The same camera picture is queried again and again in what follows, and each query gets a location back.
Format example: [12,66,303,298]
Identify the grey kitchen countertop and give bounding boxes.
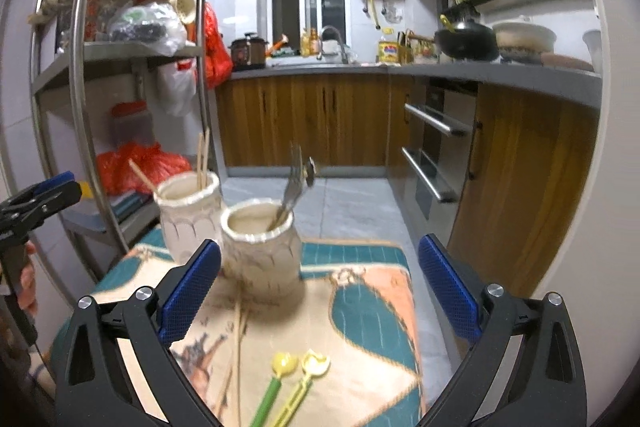
[227,59,603,110]

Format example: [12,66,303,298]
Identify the cream plastic cup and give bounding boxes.
[170,0,197,25]

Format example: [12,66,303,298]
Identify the chrome sink faucet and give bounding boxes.
[319,25,351,65]

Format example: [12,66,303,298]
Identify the hanging red plastic bag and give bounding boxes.
[200,2,235,88]

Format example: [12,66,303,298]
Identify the crumpled red plastic bag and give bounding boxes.
[96,142,193,195]

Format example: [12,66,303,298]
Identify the white ceramic pot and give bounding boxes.
[492,22,557,64]

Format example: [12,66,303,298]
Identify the wooden base cabinets under stove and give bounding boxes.
[387,77,601,303]

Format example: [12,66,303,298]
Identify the green handled yellow scoop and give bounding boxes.
[248,351,299,427]

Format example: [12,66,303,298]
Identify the yellow oil bottle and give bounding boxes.
[377,38,401,64]

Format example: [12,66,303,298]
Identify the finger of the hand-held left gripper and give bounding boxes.
[0,171,77,214]
[0,183,83,235]

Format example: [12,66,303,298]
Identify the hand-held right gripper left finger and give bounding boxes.
[56,238,223,427]

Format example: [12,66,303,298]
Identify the built-in steel drawer appliance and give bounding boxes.
[402,79,478,220]

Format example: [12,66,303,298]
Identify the black wok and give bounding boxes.
[434,21,501,62]

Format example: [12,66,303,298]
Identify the cream double ceramic utensil holder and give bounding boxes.
[152,171,303,303]

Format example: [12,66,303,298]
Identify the person's left hand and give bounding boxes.
[18,241,40,317]

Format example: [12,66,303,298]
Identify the red lidded plastic container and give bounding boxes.
[110,101,153,148]

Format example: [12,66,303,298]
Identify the clear plastic bag dark contents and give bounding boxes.
[107,2,188,58]

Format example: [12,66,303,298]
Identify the white plastic bag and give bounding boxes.
[157,57,197,118]

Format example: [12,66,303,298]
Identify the wooden base cabinets under sink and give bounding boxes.
[215,74,393,168]

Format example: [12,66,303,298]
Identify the yellow plastic scoop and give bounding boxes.
[272,349,331,427]

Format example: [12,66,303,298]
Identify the silver flower bowl spoon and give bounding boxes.
[267,172,301,232]

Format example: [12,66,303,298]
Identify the metal shelf rack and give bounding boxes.
[27,0,226,288]

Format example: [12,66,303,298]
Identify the dark red rice cooker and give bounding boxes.
[229,33,268,72]

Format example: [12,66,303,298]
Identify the wooden condiment rack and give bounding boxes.
[397,29,436,64]

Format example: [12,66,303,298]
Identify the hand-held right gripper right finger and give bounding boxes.
[417,234,588,427]

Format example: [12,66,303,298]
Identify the printed teal and peach mat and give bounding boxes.
[47,237,428,427]

